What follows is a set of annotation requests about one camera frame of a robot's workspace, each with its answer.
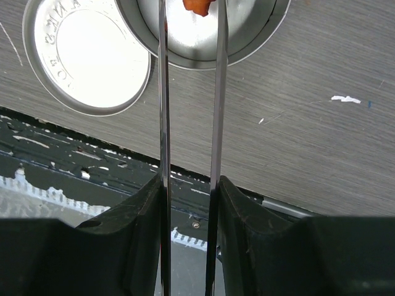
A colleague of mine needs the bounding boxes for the orange fried chicken piece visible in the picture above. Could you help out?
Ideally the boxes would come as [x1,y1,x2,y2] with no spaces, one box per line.
[183,0,215,17]

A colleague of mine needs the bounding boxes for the round metal tin lid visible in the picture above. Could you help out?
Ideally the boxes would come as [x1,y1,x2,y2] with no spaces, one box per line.
[22,1,151,117]

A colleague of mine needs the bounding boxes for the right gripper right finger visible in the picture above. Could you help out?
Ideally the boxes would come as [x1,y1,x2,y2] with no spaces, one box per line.
[218,176,394,295]

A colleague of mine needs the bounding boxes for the round metal tin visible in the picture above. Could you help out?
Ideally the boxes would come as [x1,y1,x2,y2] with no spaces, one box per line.
[116,0,291,71]

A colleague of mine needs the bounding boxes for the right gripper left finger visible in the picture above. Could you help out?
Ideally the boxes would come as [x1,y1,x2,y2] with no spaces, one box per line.
[1,176,160,295]

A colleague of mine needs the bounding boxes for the metal tongs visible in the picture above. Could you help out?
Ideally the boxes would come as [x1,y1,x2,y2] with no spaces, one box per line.
[158,1,228,295]

